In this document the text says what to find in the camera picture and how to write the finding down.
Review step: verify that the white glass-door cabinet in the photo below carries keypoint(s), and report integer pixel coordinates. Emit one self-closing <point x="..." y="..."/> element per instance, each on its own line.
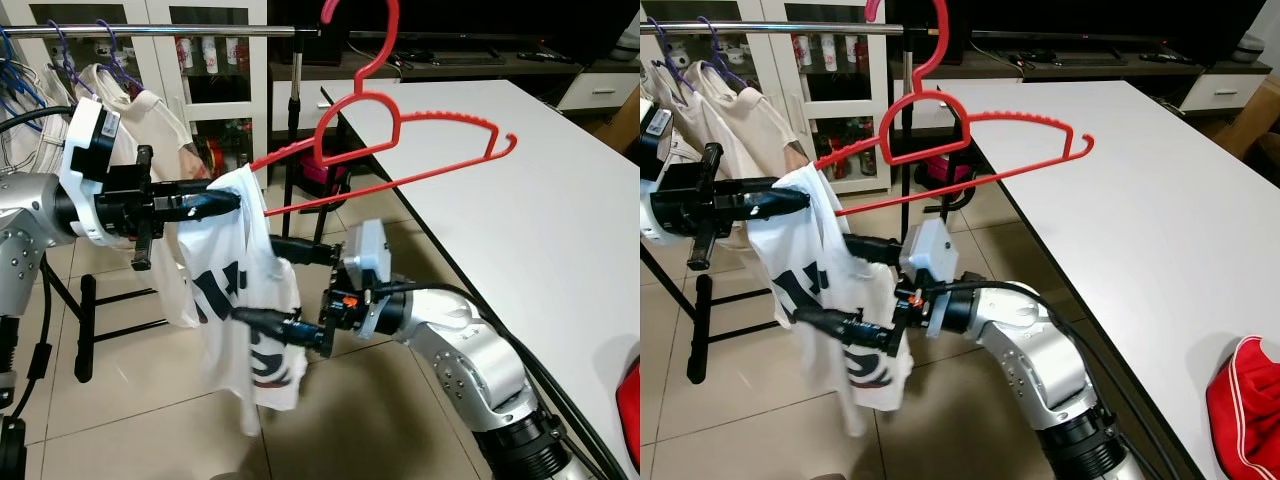
<point x="772" y="8"/>
<point x="157" y="10"/>

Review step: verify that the large white table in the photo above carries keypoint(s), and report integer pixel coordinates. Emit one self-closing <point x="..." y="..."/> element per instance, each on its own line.
<point x="530" y="230"/>
<point x="1150" y="230"/>

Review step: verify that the beige hung printed t-shirt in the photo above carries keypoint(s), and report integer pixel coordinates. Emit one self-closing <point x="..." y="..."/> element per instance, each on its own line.
<point x="165" y="130"/>
<point x="760" y="125"/>

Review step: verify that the red sports shirt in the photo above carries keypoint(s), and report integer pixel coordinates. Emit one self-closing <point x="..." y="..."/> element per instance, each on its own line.
<point x="1250" y="410"/>
<point x="630" y="410"/>

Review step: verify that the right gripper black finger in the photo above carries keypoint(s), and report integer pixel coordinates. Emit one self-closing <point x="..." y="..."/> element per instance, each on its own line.
<point x="305" y="251"/>
<point x="850" y="326"/>
<point x="285" y="326"/>
<point x="880" y="249"/>

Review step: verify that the pink and black bag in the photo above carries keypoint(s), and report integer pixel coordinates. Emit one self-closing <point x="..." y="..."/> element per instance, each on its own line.
<point x="945" y="172"/>
<point x="325" y="175"/>

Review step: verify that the white black-printed t-shirt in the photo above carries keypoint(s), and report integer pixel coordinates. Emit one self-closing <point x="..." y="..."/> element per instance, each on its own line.
<point x="230" y="250"/>
<point x="800" y="250"/>

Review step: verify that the cream hung shirt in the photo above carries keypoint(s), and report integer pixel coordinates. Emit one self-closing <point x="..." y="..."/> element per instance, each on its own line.
<point x="690" y="95"/>
<point x="98" y="82"/>

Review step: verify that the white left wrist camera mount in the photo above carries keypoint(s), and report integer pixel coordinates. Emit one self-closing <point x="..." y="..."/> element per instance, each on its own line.
<point x="655" y="125"/>
<point x="85" y="140"/>

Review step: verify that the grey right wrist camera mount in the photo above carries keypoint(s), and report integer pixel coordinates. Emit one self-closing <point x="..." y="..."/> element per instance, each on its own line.
<point x="368" y="255"/>
<point x="935" y="250"/>

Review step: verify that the metal clothes rack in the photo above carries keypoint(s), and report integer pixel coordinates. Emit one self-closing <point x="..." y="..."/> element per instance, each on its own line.
<point x="820" y="29"/>
<point x="200" y="32"/>

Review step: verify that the white hung jacket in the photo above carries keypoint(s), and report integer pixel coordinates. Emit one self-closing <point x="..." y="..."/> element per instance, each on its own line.
<point x="25" y="155"/>

